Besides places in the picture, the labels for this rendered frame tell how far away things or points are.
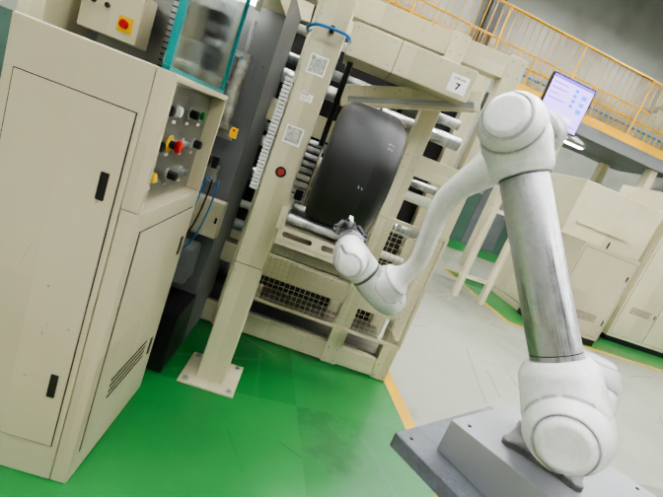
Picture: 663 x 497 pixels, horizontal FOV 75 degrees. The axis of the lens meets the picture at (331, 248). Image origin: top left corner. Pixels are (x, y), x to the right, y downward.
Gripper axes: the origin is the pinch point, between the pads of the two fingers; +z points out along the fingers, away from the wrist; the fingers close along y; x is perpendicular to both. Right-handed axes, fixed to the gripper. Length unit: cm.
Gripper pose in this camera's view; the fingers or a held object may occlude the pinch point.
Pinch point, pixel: (350, 222)
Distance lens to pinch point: 161.2
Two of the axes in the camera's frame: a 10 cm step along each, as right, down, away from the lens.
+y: -9.4, -3.4, -0.9
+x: -3.5, 8.7, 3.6
